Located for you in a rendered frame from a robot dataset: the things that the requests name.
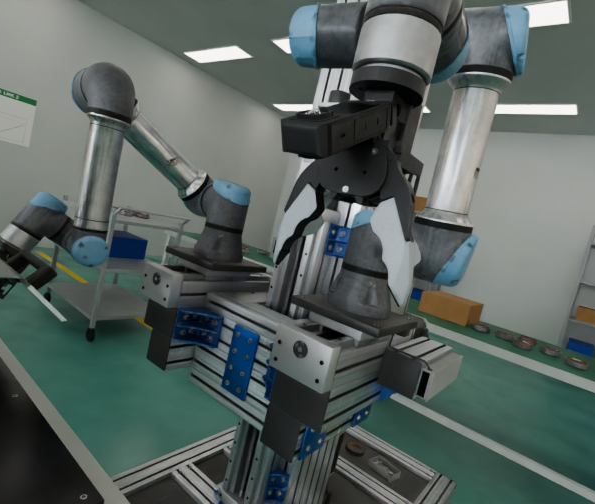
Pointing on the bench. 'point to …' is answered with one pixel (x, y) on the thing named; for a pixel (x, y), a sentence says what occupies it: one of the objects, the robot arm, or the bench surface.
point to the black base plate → (10, 439)
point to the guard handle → (33, 266)
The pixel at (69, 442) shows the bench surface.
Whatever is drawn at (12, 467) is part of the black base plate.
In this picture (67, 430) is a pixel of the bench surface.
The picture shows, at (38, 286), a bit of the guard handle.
